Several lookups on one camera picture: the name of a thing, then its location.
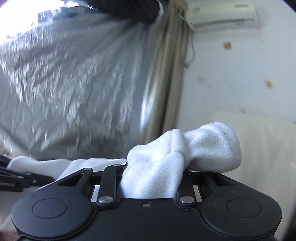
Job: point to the white t-shirt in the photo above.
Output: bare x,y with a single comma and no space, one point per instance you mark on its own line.
155,170

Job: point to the beige curtain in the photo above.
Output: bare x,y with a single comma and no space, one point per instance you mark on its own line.
163,90

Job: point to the white covered mattress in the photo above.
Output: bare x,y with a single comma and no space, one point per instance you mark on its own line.
268,158

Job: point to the silver foil window cover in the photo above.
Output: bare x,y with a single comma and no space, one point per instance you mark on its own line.
68,86

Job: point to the black cloth above window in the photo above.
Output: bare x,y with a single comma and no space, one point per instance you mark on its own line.
136,10

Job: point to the white wall air conditioner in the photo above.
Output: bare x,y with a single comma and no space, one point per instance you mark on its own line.
221,14

